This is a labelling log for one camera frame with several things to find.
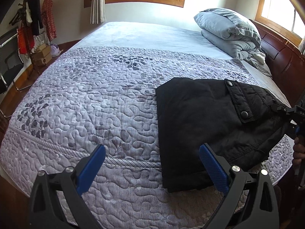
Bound folded grey duvet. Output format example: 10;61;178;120
194;8;272;77

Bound wooden coat rack with clothes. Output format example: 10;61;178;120
9;0;49;72

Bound black metal frame chair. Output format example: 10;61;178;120
1;27;31;94

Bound dark wooden headboard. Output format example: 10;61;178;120
253;21;305;106

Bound person's right hand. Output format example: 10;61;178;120
292;135;305;170

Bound red checked garment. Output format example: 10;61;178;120
41;0;57;41

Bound cardboard boxes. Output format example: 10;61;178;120
33;44;52;66

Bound white pleated curtain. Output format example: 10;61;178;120
91;0;106;24

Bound grey patterned quilted bedspread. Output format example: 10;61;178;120
1;22;288;228

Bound black quilted pants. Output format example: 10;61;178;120
156;77;289;192

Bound side wooden window frame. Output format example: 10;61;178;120
255;0;304;46

